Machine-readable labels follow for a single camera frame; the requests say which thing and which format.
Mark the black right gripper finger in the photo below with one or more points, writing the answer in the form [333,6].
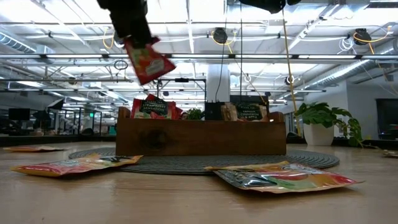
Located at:
[267,5]

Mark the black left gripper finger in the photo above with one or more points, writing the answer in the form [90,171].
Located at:
[138,40]

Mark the wooden three-compartment tea box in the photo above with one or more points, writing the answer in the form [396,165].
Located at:
[199,138]

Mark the small flat tea packet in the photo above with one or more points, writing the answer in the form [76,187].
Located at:
[31,149]

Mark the white square column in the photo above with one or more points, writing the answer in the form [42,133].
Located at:
[211,84]

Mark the person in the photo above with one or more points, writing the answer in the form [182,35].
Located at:
[184,115]

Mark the small green background plant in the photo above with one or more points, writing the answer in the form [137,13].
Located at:
[194,114]

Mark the large black monitor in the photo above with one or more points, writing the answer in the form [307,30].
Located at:
[248,99]

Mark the black cabinet box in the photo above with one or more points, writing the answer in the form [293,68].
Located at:
[213,110]

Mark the grey round woven placemat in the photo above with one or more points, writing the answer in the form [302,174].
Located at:
[186,165]

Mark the green plant in white pot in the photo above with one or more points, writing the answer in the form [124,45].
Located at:
[320,135]

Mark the black desk monitor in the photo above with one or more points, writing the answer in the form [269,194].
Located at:
[19,114]

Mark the black background rig frame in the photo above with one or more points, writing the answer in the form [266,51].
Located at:
[182,80]

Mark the silver ventilation duct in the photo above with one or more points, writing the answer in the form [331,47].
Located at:
[342,73]

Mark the black table edge frame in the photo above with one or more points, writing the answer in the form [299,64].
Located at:
[46,140]

